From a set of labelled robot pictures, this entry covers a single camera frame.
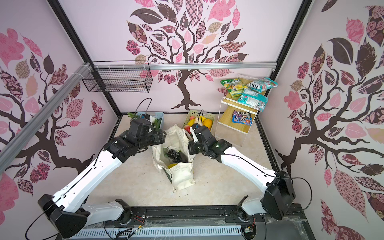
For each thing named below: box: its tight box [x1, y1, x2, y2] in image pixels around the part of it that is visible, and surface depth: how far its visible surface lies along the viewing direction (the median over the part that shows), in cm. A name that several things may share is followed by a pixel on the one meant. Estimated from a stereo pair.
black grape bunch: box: [166, 149, 181, 163], surface depth 94 cm
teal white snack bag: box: [247, 77, 279, 93], surface depth 85 cm
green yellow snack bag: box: [220, 78, 249, 98], surface depth 87 cm
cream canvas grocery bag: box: [151, 124, 196, 193], surface depth 81 cm
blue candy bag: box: [232, 111, 253, 126], surface depth 96 cm
